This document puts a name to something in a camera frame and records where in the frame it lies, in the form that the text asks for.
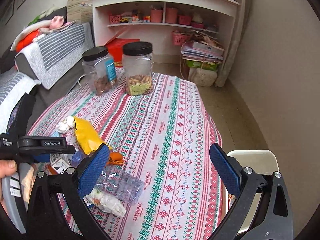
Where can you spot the orange peel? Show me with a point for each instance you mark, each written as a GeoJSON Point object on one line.
{"type": "Point", "coordinates": [116, 158]}

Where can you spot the grey sofa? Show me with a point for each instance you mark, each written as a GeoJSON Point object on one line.
{"type": "Point", "coordinates": [14, 84]}

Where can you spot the orange cushion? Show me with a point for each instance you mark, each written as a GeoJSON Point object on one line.
{"type": "Point", "coordinates": [27, 40]}

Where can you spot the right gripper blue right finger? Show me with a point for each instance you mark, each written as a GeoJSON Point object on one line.
{"type": "Point", "coordinates": [228, 169]}

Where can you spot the pink plastic basket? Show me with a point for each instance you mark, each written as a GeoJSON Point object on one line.
{"type": "Point", "coordinates": [178, 38]}

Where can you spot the pink storage cup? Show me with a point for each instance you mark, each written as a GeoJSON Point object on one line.
{"type": "Point", "coordinates": [156, 15]}
{"type": "Point", "coordinates": [171, 15]}

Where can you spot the jar with blue label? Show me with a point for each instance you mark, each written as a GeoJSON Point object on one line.
{"type": "Point", "coordinates": [99, 68]}

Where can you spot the red gift box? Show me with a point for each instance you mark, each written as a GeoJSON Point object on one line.
{"type": "Point", "coordinates": [115, 48]}

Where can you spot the crushed clear plastic bottle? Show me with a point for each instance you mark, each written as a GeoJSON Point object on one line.
{"type": "Point", "coordinates": [120, 184]}

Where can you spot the stack of cardboard boxes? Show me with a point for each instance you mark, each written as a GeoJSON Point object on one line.
{"type": "Point", "coordinates": [79, 11]}

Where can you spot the jar with nuts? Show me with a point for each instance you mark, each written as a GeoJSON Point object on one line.
{"type": "Point", "coordinates": [137, 62]}

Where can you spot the white crumpled wrapper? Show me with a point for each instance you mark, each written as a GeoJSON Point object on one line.
{"type": "Point", "coordinates": [105, 202]}

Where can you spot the white plastic trash bin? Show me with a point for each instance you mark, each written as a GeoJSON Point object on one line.
{"type": "Point", "coordinates": [259, 173]}

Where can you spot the striped grey sofa cover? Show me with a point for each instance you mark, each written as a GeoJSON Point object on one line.
{"type": "Point", "coordinates": [54, 55]}

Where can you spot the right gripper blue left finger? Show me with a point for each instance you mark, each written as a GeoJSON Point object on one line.
{"type": "Point", "coordinates": [90, 168]}

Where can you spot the person's left hand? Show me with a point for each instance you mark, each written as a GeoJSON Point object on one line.
{"type": "Point", "coordinates": [7, 168]}

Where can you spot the yellow snack bag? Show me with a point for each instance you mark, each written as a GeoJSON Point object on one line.
{"type": "Point", "coordinates": [87, 136]}

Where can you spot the stack of papers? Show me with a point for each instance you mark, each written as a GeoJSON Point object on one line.
{"type": "Point", "coordinates": [201, 47]}

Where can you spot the crumpled white tissue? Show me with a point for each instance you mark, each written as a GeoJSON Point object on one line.
{"type": "Point", "coordinates": [66, 124]}

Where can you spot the white medicine box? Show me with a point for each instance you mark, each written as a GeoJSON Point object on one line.
{"type": "Point", "coordinates": [59, 162]}

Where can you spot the pink plush toy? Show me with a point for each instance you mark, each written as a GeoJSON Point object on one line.
{"type": "Point", "coordinates": [56, 22]}

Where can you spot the green tissue box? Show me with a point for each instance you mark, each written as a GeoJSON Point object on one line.
{"type": "Point", "coordinates": [203, 65]}

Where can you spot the white bookshelf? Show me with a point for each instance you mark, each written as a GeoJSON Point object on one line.
{"type": "Point", "coordinates": [131, 19]}

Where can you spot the patterned pink tablecloth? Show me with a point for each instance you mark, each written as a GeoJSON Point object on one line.
{"type": "Point", "coordinates": [164, 138]}

